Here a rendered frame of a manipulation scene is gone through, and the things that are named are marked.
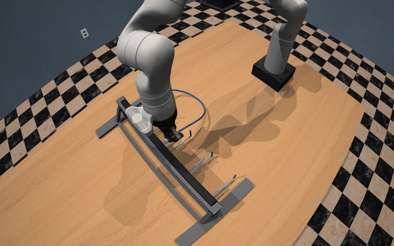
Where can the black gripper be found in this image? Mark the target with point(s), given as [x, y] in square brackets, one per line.
[168, 128]

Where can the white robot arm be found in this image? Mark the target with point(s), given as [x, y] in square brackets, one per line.
[152, 54]

